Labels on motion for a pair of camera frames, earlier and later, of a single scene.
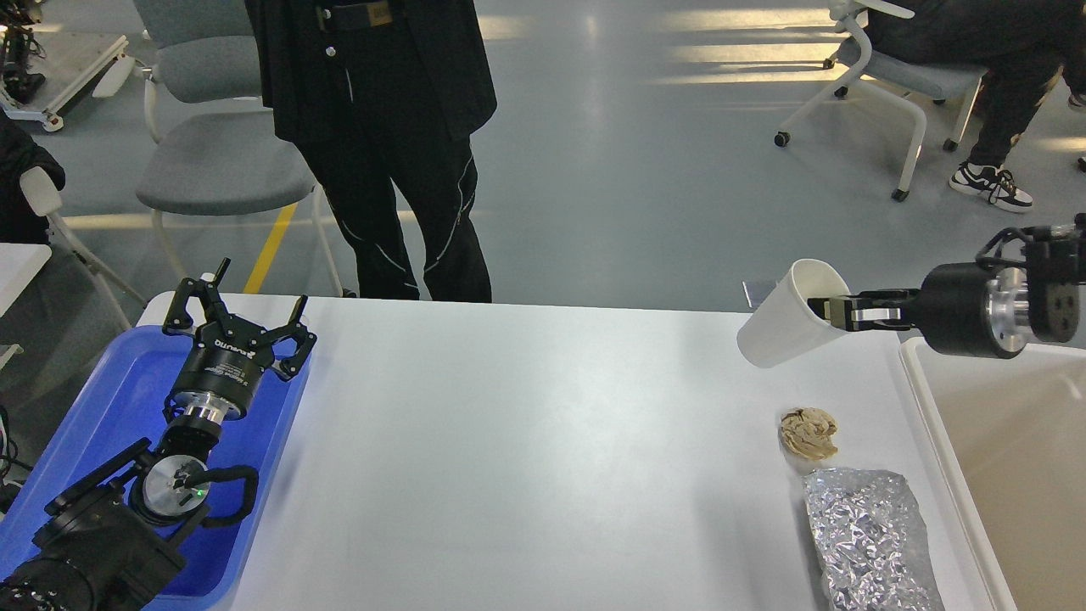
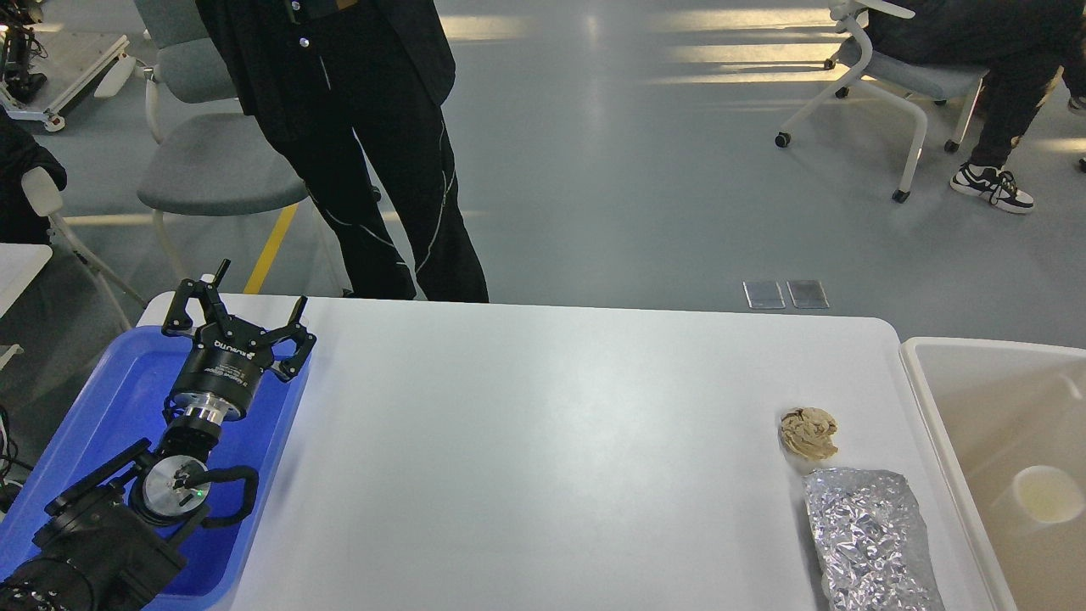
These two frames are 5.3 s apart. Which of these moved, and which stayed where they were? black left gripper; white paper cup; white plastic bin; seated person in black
Moved: white paper cup
Stayed: black left gripper; white plastic bin; seated person in black
